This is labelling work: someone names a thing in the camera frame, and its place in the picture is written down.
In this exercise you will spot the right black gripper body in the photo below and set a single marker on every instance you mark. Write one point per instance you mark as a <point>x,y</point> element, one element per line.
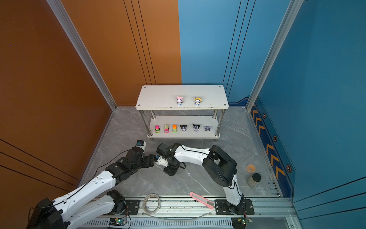
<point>170,169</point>

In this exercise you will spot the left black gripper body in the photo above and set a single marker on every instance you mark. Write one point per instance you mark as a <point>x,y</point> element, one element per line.
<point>147,162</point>

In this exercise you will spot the pink toy car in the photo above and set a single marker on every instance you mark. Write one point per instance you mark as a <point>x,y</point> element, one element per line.
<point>166,129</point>

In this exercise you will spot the pink green toy truck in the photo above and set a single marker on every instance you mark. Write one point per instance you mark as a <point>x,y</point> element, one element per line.
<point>157,129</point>

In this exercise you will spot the orange green toy car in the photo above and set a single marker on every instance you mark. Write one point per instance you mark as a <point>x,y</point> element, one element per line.
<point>174,128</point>

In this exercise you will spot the black purple figurine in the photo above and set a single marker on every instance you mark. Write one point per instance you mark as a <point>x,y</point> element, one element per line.
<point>196,127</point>
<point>183,128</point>

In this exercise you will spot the pink small figurine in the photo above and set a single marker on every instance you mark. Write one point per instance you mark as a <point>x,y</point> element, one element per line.
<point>179,100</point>

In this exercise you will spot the yellow small figurine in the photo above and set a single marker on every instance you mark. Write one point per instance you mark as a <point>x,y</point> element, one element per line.
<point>197,101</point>

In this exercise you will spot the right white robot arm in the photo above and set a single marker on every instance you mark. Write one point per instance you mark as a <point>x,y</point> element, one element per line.
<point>217,163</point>

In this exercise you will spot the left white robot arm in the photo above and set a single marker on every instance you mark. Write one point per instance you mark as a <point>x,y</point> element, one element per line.
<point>93,199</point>

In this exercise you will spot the white two-tier shelf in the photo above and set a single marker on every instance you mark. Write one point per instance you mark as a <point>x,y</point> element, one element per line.
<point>182,111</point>

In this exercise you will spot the clear coiled tube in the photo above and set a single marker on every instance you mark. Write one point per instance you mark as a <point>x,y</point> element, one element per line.
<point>174,208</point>

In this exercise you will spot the pink utility knife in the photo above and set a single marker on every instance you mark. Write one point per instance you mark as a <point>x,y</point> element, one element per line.
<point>209,204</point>

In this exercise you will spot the left green circuit board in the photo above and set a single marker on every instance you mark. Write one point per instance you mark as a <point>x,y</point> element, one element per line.
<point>117,222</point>

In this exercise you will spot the green circuit board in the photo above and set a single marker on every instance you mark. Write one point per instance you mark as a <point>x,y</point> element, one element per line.
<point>240,223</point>
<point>117,222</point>

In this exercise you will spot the orange tape roll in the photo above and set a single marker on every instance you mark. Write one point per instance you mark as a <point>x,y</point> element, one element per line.
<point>250,169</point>

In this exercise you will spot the black round cap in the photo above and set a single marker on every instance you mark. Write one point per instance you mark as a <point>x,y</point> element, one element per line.
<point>253,180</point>

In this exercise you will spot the right green circuit board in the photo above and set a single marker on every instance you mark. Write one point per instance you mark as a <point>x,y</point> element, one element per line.
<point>240,223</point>

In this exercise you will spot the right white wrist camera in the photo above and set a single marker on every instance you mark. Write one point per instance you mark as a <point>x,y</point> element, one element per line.
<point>160,161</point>

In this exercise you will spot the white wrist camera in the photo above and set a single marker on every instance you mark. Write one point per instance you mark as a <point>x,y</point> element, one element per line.
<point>141,144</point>
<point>160,161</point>

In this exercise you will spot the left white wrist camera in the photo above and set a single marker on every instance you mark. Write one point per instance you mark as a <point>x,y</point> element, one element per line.
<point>141,144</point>

